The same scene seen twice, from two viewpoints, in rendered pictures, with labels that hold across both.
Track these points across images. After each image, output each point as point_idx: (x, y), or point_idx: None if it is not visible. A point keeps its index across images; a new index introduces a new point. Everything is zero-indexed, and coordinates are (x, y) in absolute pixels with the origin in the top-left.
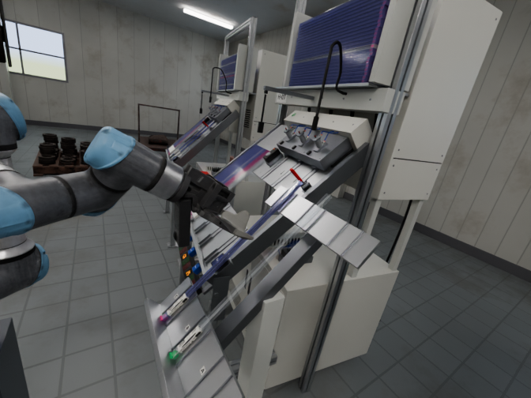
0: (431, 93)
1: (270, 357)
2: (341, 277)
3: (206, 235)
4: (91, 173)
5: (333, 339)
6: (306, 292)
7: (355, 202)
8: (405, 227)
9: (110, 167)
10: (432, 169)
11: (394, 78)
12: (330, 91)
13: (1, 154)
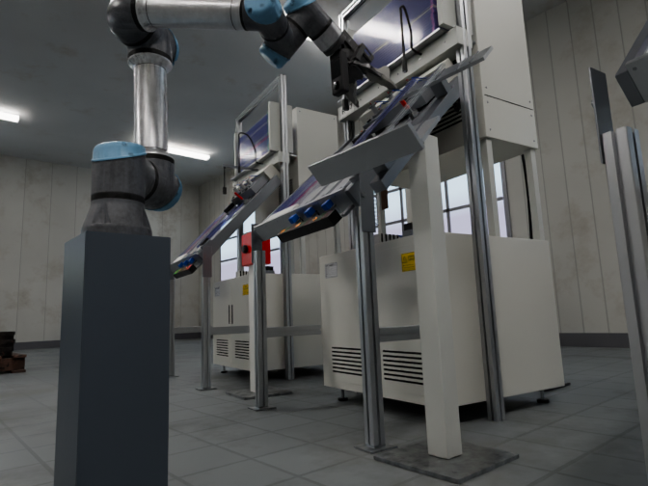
0: (493, 42)
1: (443, 210)
2: (483, 216)
3: None
4: (287, 18)
5: (506, 335)
6: (450, 239)
7: (466, 129)
8: (530, 183)
9: (307, 5)
10: (526, 114)
11: (458, 21)
12: None
13: (169, 65)
